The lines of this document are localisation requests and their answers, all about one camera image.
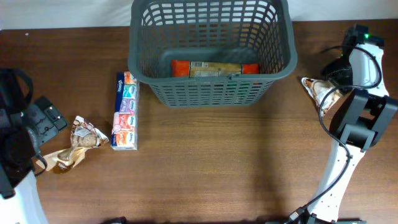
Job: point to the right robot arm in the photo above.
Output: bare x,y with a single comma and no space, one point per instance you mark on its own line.
356,126

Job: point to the orange pasta packet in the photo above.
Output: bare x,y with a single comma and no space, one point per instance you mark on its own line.
192,69

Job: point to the beige snack bag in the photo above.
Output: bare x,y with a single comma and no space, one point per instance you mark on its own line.
317,89

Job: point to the green lid spice jar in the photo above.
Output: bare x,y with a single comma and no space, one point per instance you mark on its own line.
240,91

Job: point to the multicolour tissue pack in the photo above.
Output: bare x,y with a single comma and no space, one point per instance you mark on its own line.
124,132

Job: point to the grey plastic shopping basket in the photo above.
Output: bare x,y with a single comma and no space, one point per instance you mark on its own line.
229,31

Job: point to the brown snack bag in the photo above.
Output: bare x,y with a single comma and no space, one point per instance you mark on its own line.
84,136

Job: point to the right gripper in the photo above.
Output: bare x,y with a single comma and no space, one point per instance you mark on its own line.
343,85

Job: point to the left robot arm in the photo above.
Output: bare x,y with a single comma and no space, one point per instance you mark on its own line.
20,201

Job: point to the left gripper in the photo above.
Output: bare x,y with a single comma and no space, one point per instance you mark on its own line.
45,114

